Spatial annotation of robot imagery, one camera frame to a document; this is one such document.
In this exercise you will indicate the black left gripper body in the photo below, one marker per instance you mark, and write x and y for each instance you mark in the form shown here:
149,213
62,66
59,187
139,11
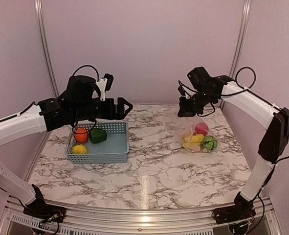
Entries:
85,111

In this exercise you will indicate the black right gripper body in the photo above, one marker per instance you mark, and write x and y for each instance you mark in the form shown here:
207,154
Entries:
194,106

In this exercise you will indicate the red toy strawberry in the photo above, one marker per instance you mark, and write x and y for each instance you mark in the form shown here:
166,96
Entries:
201,128

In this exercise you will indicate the green toy pepper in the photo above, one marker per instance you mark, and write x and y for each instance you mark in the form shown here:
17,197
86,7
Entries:
97,135

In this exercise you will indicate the clear zip top bag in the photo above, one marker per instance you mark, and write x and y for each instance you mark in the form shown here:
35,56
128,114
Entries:
181,126

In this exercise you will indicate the orange toy fruit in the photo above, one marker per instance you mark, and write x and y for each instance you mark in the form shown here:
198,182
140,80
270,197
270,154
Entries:
81,135

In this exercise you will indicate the yellow toy bananas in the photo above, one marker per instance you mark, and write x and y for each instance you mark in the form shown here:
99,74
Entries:
192,142

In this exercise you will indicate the yellow toy lemon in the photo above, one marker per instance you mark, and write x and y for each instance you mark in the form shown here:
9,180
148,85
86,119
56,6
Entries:
79,149

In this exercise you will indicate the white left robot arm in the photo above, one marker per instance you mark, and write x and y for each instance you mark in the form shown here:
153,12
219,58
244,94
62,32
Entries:
46,116

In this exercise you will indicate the grey plastic basket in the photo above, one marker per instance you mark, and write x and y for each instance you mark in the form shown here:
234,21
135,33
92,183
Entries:
114,149

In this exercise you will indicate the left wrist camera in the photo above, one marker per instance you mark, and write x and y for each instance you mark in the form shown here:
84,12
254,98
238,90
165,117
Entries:
80,88

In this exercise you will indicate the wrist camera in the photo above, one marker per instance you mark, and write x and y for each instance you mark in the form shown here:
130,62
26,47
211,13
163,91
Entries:
80,88
197,77

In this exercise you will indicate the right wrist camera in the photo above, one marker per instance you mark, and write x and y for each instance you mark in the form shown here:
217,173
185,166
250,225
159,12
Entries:
197,77

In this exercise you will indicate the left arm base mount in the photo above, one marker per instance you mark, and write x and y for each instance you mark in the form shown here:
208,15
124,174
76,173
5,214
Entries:
46,212

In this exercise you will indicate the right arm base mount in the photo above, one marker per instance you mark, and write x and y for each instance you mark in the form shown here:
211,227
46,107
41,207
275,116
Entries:
230,214

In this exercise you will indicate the right aluminium frame post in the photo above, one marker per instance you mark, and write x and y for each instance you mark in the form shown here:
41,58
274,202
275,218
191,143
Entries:
240,42

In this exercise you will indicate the aluminium frame post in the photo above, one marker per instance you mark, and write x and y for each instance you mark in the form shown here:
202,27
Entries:
240,42
41,26

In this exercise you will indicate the left aluminium frame post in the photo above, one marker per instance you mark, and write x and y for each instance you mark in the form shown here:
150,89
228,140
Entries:
41,26

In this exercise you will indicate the aluminium front rail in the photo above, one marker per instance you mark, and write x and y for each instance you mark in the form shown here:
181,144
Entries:
84,220

